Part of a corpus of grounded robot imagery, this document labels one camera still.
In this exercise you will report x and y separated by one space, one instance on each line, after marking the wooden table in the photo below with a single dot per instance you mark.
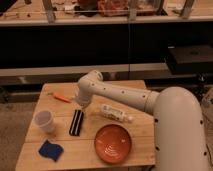
79 152

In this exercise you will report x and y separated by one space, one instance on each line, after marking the white plastic bottle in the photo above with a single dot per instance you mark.
115 113

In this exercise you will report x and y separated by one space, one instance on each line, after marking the white paper cup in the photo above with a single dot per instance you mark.
44 120

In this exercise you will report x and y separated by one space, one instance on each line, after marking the orange toy carrot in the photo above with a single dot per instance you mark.
60 97

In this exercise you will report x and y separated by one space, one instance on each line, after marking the black box on shelf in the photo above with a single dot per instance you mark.
190 59

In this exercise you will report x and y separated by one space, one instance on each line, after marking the blue sponge cloth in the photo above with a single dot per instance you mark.
50 150

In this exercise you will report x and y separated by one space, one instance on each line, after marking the black white striped eraser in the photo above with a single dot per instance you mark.
76 123

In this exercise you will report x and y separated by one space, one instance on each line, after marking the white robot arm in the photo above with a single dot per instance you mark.
179 132

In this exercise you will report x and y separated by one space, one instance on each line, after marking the orange clutter on shelf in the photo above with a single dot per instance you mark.
112 7

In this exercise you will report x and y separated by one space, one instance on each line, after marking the long shelf bench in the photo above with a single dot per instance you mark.
85 12

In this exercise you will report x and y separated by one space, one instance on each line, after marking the orange ridged plate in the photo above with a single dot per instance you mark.
112 143

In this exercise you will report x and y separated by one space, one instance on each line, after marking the beige robot end tool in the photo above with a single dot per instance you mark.
83 107

